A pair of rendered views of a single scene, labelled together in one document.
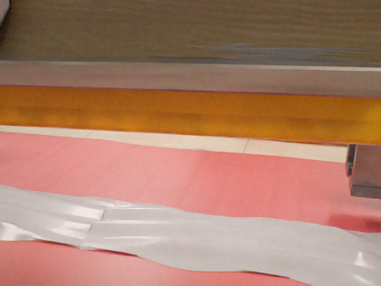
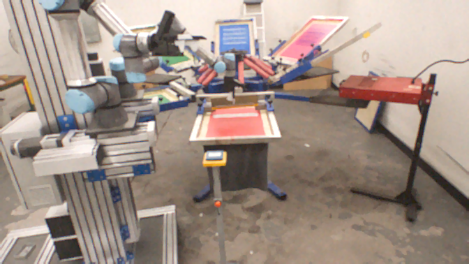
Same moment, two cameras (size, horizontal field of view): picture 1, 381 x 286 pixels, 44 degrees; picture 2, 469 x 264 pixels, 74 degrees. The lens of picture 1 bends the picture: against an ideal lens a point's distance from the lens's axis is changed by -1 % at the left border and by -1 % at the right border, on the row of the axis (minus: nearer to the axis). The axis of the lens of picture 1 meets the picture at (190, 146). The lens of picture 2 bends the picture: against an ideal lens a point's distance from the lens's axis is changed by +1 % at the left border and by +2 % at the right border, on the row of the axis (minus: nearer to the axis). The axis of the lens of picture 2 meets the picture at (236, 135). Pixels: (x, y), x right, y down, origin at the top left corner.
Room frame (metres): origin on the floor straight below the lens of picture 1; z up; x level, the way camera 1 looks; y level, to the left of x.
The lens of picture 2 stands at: (-1.98, 0.52, 1.80)
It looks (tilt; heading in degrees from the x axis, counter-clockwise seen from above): 24 degrees down; 348
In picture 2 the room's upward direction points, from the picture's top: 3 degrees counter-clockwise
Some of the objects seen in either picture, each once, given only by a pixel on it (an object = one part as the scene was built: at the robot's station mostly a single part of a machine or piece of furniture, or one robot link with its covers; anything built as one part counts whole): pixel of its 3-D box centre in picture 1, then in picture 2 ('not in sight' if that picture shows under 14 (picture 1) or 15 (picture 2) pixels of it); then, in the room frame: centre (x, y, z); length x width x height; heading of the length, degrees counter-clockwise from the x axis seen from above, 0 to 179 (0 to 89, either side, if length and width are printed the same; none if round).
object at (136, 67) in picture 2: not in sight; (137, 68); (-0.64, 0.65, 1.56); 0.11 x 0.08 x 0.11; 153
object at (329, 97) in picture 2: not in sight; (295, 96); (0.73, -0.64, 0.91); 1.34 x 0.40 x 0.08; 47
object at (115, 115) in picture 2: not in sight; (110, 112); (-0.41, 0.83, 1.31); 0.15 x 0.15 x 0.10
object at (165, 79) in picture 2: not in sight; (186, 84); (1.64, 0.35, 0.91); 1.34 x 0.40 x 0.08; 47
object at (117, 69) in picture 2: not in sight; (120, 69); (0.09, 0.82, 1.42); 0.13 x 0.12 x 0.14; 1
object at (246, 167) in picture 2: not in sight; (236, 165); (-0.13, 0.15, 0.74); 0.45 x 0.03 x 0.43; 77
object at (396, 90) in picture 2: not in sight; (382, 88); (0.22, -1.19, 1.06); 0.61 x 0.46 x 0.12; 47
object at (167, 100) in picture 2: not in sight; (150, 91); (0.91, 0.72, 1.05); 1.08 x 0.61 x 0.23; 107
